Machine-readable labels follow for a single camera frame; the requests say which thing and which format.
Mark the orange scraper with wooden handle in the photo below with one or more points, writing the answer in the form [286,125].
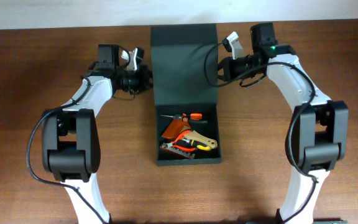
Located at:
[177,126]

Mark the orange black needle-nose pliers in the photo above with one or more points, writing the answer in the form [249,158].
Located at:
[192,118]

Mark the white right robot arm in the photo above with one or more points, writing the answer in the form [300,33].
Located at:
[317,133]

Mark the orange socket rail with sockets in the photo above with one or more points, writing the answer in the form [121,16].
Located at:
[188,153]

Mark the black storage box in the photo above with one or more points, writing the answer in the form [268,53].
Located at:
[184,64]

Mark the red black diagonal cutters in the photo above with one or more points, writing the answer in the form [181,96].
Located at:
[180,137]

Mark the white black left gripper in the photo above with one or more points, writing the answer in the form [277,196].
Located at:
[143,73]

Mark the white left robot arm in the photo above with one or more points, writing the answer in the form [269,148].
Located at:
[70,143]

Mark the yellow black screwdriver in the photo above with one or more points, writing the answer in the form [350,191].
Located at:
[188,145]

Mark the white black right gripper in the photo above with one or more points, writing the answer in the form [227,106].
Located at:
[229,73]

